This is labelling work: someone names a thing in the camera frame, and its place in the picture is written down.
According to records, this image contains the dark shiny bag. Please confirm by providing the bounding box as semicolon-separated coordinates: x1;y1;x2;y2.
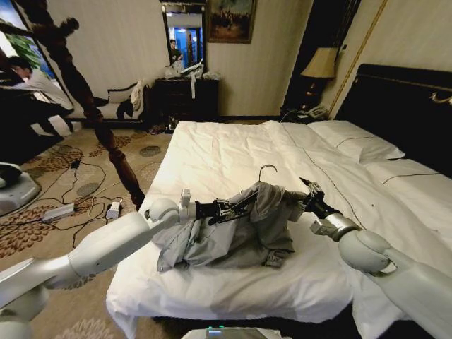
165;114;182;133

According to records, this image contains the cream cloth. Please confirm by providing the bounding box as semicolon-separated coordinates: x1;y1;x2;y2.
129;80;147;114

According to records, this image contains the white bag with strap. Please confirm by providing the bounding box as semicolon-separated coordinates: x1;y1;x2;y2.
179;59;206;100

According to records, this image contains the dark wooden dresser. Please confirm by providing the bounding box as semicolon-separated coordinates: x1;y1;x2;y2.
154;77;220;124

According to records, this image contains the black floor cable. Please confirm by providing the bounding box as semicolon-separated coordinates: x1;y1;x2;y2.
35;158;118;249

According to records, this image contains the gold framed painting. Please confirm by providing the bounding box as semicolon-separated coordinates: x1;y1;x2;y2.
206;0;257;44

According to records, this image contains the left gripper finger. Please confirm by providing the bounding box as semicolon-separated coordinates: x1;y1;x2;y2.
220;208;254;224
224;192;258;212

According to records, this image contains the bed with white duvet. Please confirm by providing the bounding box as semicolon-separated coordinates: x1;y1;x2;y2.
105;119;452;339

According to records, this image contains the white desk telephone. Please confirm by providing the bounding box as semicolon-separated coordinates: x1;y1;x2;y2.
306;104;328;119

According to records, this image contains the table lamp with beige shade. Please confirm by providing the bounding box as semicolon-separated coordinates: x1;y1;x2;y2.
300;47;338;105

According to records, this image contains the dark framed wall mirror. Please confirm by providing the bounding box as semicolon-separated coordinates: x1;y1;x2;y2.
161;1;208;71

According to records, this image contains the dark desk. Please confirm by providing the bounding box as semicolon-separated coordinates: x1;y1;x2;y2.
0;83;76;165

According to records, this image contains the grey shirt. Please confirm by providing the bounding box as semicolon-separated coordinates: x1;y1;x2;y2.
152;181;307;275

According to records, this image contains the black headboard with gold trim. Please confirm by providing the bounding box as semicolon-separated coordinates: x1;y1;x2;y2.
333;63;452;179

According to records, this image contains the blue green wall picture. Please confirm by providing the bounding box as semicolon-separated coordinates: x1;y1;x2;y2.
0;6;58;83

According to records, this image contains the grey power strip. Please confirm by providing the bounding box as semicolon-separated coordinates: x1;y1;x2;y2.
42;203;76;223

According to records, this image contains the clothes hanger with metal hook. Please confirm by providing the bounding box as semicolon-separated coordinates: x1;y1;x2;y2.
258;165;307;203

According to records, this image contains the clear plastic bag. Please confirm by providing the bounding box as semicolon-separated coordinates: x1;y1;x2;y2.
163;65;185;80

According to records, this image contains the black cloth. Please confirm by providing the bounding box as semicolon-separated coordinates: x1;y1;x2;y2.
116;100;136;120

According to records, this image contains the person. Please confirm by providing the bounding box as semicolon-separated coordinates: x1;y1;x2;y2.
6;55;76;111

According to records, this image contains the white robot front shell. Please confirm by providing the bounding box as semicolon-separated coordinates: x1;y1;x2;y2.
181;326;284;339

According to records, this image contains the dark nightstand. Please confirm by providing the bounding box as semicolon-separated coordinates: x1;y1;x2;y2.
280;105;333;125

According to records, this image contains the white chaise sofa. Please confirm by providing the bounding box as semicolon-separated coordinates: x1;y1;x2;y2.
69;81;153;129

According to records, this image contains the white power adapter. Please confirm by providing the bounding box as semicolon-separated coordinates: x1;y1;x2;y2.
106;198;124;220

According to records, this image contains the white pillow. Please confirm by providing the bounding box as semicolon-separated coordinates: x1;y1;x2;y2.
307;119;406;165
359;158;452;222

